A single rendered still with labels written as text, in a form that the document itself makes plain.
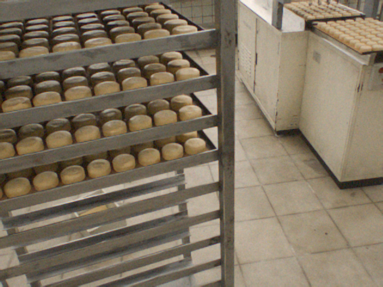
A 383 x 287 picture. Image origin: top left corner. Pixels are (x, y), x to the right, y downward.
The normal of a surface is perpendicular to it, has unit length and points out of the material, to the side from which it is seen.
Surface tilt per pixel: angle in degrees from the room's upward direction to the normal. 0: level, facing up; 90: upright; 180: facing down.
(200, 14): 90
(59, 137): 0
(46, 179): 0
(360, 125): 90
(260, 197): 0
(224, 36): 90
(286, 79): 90
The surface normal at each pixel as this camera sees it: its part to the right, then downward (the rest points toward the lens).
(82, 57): 0.33, 0.47
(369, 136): 0.12, 0.51
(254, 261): -0.06, -0.85
